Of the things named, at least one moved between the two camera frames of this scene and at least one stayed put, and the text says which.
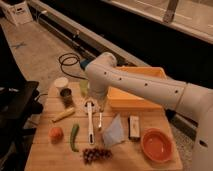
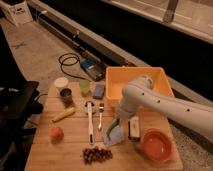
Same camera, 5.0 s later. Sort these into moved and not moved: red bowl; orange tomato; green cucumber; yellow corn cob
Moved: green cucumber
Not moved: yellow corn cob; orange tomato; red bowl
